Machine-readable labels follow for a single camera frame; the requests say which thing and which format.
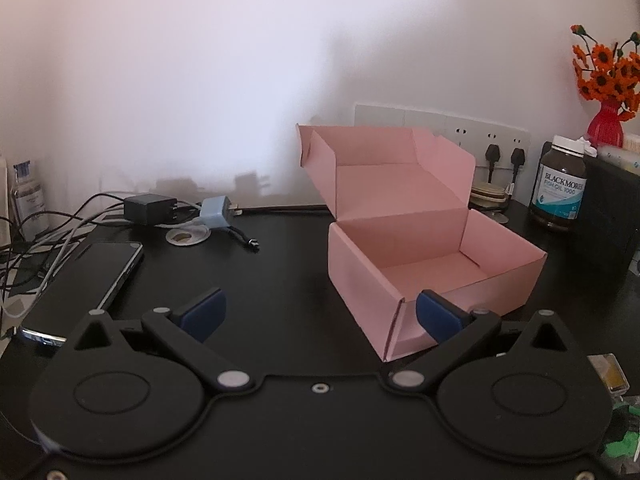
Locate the white round disc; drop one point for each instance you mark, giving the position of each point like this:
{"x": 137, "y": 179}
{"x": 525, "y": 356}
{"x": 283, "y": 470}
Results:
{"x": 187, "y": 236}

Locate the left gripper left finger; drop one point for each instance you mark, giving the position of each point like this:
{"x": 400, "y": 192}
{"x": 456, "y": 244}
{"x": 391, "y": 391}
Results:
{"x": 183, "y": 331}

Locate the black plug right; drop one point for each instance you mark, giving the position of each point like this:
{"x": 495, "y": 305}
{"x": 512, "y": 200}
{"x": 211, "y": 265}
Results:
{"x": 518, "y": 159}

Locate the black power adapter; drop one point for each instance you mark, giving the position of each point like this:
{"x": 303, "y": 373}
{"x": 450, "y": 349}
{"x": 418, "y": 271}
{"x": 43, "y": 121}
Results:
{"x": 149, "y": 209}

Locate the orange artificial flowers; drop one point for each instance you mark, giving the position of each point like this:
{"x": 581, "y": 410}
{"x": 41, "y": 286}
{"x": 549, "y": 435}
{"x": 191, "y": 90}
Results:
{"x": 608, "y": 74}

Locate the light blue charger plug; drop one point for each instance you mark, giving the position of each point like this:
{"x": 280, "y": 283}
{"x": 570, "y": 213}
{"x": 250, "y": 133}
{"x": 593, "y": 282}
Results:
{"x": 215, "y": 212}

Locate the small clear bottle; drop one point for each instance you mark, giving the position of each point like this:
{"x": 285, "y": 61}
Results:
{"x": 29, "y": 203}

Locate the red vase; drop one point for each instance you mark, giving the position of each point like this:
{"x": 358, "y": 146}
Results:
{"x": 606, "y": 127}

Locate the black plug left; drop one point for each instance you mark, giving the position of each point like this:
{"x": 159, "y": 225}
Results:
{"x": 492, "y": 156}

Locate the black smartphone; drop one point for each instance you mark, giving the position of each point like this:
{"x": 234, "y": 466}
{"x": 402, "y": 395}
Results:
{"x": 91, "y": 281}

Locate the brown supplement bottle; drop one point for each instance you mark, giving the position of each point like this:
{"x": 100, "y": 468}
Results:
{"x": 560, "y": 184}

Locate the pink cardboard box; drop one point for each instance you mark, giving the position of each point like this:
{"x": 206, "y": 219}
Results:
{"x": 399, "y": 198}

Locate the black plug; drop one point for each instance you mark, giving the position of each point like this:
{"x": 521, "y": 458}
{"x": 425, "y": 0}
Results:
{"x": 492, "y": 156}
{"x": 518, "y": 159}

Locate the white wall socket panel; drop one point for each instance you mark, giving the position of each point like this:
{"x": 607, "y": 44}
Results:
{"x": 473, "y": 135}

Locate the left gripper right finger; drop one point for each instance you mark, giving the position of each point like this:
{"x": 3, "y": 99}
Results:
{"x": 458, "y": 335}

